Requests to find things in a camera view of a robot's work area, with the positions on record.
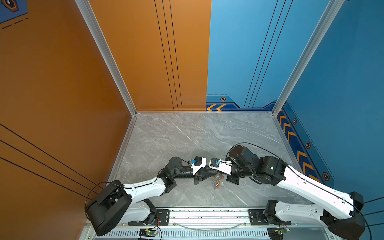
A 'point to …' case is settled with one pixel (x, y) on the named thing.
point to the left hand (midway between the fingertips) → (214, 170)
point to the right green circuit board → (281, 230)
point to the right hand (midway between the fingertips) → (218, 169)
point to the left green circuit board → (147, 232)
